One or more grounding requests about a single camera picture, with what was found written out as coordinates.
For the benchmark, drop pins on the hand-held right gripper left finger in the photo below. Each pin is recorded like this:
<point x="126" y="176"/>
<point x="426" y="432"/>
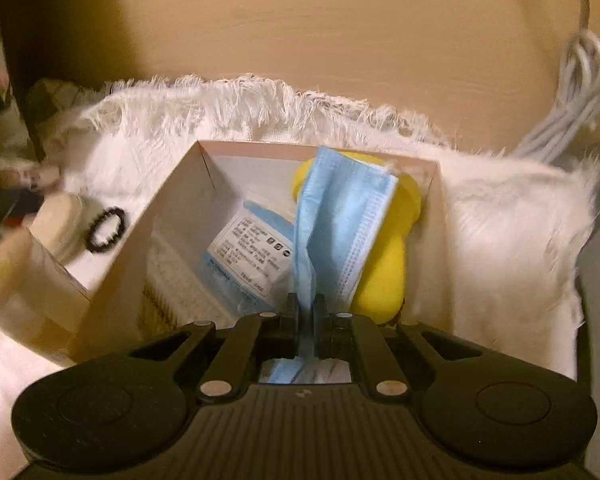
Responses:
<point x="290" y="330"/>

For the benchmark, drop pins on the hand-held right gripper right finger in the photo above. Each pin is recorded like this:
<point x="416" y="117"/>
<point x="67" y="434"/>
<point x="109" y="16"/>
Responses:
<point x="322" y="330"/>

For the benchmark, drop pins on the blue face mask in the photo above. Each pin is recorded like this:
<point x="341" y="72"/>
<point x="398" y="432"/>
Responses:
<point x="340" y="210"/>

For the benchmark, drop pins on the pink cardboard box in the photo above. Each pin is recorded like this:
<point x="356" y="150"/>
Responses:
<point x="130" y="260"/>

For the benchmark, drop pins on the clear plastic jar brown label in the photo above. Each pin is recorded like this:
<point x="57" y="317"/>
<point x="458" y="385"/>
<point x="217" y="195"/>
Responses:
<point x="35" y="285"/>

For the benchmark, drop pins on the white blue mask packet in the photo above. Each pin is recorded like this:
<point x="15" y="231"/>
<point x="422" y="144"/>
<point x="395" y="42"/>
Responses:
<point x="250" y="255"/>

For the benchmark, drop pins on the white cotton swab pack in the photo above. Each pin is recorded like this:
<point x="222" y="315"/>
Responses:
<point x="180" y="280"/>

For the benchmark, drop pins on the white textured cloth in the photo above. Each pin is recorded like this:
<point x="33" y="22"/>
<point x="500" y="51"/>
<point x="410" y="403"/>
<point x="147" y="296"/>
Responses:
<point x="505" y="240"/>

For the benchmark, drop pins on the patterned cloth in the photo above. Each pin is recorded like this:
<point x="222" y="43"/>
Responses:
<point x="65" y="95"/>

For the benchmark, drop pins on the black case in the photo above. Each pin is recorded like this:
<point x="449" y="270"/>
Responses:
<point x="17" y="60"/>

